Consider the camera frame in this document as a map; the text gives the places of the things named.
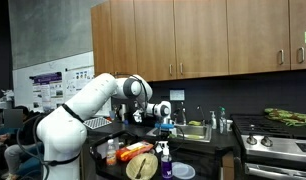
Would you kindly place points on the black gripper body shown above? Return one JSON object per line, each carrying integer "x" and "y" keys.
{"x": 167, "y": 134}

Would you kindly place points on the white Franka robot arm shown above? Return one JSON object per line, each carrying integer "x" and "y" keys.
{"x": 86, "y": 96}

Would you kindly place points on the black service cart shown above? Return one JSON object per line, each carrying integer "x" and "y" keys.
{"x": 116, "y": 171}

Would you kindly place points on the black dish rack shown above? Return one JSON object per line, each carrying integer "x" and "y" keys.
{"x": 148, "y": 121}

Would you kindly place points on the chrome kitchen faucet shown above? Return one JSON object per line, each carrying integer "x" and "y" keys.
{"x": 183, "y": 115}

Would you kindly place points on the stainless steel sink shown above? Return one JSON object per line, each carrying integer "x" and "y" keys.
{"x": 196, "y": 131}

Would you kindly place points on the yellow green sponge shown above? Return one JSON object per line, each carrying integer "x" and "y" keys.
{"x": 194, "y": 123}

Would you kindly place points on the purple soap pump bottle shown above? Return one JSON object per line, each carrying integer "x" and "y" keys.
{"x": 166, "y": 166}

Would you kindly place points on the thin chrome tap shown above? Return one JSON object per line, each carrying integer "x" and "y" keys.
{"x": 202, "y": 115}

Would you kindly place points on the woven wicker basket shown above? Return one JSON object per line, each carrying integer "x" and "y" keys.
{"x": 143, "y": 166}

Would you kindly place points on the dark spoon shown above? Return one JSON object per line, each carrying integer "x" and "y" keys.
{"x": 140, "y": 168}

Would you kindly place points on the white soap dispenser bottle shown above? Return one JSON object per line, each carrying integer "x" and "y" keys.
{"x": 213, "y": 121}

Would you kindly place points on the stainless electric kettle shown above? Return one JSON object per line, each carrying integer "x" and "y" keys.
{"x": 123, "y": 113}

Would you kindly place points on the clear spray bottle green cap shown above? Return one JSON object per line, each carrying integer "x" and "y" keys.
{"x": 223, "y": 123}

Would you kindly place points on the light blue plastic container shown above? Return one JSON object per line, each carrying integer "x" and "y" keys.
{"x": 112, "y": 115}

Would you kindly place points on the orange juice plastic bottle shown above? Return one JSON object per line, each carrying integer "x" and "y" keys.
{"x": 111, "y": 156}

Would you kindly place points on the white mug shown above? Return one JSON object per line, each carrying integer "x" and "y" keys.
{"x": 229, "y": 125}

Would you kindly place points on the whiteboard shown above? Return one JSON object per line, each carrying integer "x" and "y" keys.
{"x": 104, "y": 109}

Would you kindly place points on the black white checkerboard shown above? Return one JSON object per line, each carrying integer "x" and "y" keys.
{"x": 98, "y": 122}

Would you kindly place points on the wooden upper cabinets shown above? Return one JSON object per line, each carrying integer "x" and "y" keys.
{"x": 199, "y": 33}

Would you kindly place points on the white figure poster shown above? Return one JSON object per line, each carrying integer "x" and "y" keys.
{"x": 76, "y": 80}

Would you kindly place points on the stainless gas stove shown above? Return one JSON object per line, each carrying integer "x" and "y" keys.
{"x": 276, "y": 150}

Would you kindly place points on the green patterned oven mitts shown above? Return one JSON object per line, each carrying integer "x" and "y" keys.
{"x": 286, "y": 117}

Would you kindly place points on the purple header poster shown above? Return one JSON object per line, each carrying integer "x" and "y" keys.
{"x": 46, "y": 90}

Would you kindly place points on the seated person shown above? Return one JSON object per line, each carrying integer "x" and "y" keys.
{"x": 13, "y": 151}

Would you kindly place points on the white lab device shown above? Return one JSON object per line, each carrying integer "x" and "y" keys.
{"x": 6, "y": 100}

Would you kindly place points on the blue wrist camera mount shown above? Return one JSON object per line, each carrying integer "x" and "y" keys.
{"x": 164, "y": 126}

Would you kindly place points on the white wall notice paper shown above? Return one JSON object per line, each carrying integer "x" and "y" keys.
{"x": 177, "y": 94}

